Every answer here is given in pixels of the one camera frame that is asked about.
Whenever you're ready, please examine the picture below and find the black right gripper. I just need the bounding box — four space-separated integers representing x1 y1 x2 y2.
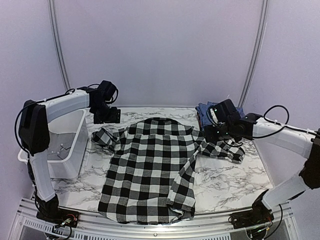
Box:
203 123 234 143

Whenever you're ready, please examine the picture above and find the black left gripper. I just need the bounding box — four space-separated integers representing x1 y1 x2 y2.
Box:
92 101 121 124

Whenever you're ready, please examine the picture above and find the black white checkered shirt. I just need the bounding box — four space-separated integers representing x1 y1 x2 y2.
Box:
92 117 245 225

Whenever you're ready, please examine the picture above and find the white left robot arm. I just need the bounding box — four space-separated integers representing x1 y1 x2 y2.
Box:
14 80 121 202

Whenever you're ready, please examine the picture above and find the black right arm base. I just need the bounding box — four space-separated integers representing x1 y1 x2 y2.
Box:
228 190 274 229

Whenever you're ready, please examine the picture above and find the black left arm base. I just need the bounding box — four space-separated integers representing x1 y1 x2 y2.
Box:
34 194 80 228

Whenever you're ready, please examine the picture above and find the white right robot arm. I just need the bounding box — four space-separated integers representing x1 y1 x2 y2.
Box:
204 99 320 224

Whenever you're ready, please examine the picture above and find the folded blue checkered shirt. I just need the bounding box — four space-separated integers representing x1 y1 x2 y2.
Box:
195 101 245 130

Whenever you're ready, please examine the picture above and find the grey cloth in bin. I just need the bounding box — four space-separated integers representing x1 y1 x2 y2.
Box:
47 132 76 161

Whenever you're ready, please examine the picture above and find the white plastic bin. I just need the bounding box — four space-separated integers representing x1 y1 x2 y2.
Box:
17 108 89 180

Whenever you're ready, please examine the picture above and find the right aluminium wall post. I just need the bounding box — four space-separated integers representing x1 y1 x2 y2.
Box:
238 0 270 108

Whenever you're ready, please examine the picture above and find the aluminium front frame rail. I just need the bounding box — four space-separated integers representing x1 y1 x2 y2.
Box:
9 198 299 240

